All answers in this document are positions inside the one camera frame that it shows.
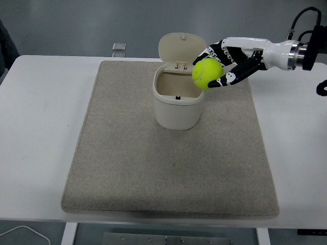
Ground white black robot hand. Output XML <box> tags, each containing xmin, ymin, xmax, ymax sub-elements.
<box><xmin>192</xmin><ymin>37</ymin><xmax>299</xmax><ymax>89</ymax></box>

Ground yellow tennis ball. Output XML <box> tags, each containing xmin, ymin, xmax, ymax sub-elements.
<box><xmin>192</xmin><ymin>58</ymin><xmax>223</xmax><ymax>91</ymax></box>

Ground white lidded box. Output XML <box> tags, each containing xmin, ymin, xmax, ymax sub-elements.
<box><xmin>152</xmin><ymin>32</ymin><xmax>208</xmax><ymax>131</ymax></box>

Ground beige fabric mat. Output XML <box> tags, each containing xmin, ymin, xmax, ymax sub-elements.
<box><xmin>60</xmin><ymin>60</ymin><xmax>280</xmax><ymax>218</ymax></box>

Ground black table control panel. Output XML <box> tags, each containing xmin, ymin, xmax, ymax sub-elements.
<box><xmin>297</xmin><ymin>229</ymin><xmax>327</xmax><ymax>235</ymax></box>

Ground white table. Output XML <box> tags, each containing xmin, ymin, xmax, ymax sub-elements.
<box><xmin>0</xmin><ymin>55</ymin><xmax>327</xmax><ymax>245</ymax></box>

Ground white cable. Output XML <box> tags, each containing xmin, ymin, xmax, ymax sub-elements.
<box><xmin>0</xmin><ymin>225</ymin><xmax>51</xmax><ymax>245</ymax></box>

